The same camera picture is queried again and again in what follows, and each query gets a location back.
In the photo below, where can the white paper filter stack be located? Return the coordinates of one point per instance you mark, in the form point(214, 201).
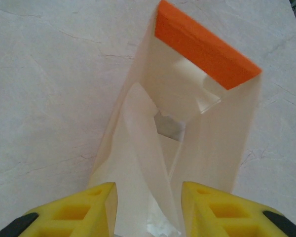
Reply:
point(138, 148)

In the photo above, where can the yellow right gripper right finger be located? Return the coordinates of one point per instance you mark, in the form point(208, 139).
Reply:
point(224, 217)

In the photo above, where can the orange white filter box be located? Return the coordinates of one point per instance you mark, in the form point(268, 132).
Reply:
point(207, 51)

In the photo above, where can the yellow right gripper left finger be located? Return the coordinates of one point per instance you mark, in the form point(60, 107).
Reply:
point(76, 217)

